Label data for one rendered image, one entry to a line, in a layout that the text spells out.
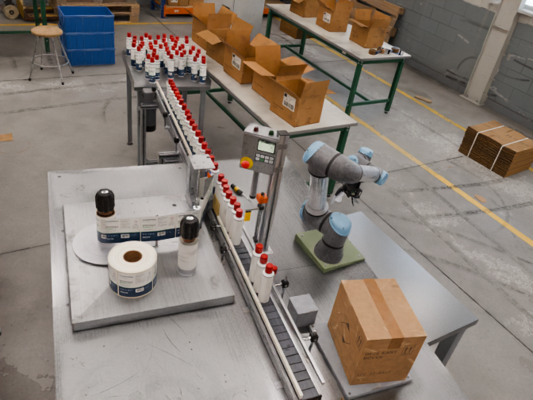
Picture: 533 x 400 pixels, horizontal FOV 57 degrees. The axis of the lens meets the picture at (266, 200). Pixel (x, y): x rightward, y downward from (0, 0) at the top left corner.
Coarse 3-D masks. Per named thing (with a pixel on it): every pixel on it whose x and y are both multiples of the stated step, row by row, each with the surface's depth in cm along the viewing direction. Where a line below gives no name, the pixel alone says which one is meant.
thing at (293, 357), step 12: (216, 216) 259; (240, 252) 238; (264, 312) 209; (276, 312) 210; (264, 324) 203; (276, 324) 204; (276, 336) 199; (288, 336) 200; (288, 348) 195; (288, 360) 190; (300, 360) 191; (300, 372) 186; (300, 384) 182; (312, 384) 183; (312, 396) 179
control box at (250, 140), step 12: (252, 132) 214; (264, 132) 216; (276, 132) 217; (252, 144) 216; (276, 144) 213; (240, 156) 221; (252, 156) 219; (276, 156) 216; (252, 168) 222; (264, 168) 221
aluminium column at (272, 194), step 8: (280, 136) 210; (288, 136) 212; (280, 152) 215; (280, 160) 219; (272, 176) 223; (280, 176) 223; (272, 184) 225; (280, 184) 226; (272, 192) 227; (272, 200) 232; (264, 208) 236; (272, 208) 234; (272, 216) 236; (264, 224) 238; (272, 224) 239; (264, 232) 241; (264, 240) 244; (264, 248) 249
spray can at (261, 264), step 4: (260, 256) 207; (264, 256) 207; (260, 260) 208; (264, 260) 207; (260, 264) 208; (264, 264) 208; (256, 268) 211; (260, 268) 209; (264, 268) 209; (256, 272) 211; (260, 272) 210; (256, 276) 212; (260, 276) 211; (256, 280) 213; (260, 280) 212; (256, 284) 214; (256, 288) 215; (256, 292) 217
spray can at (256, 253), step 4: (256, 244) 213; (260, 244) 213; (256, 248) 212; (260, 248) 212; (252, 252) 215; (256, 252) 213; (260, 252) 213; (252, 256) 215; (256, 256) 213; (252, 260) 216; (256, 260) 214; (252, 264) 217; (256, 264) 216; (252, 268) 218; (252, 272) 219; (248, 276) 223; (252, 276) 220; (252, 280) 221
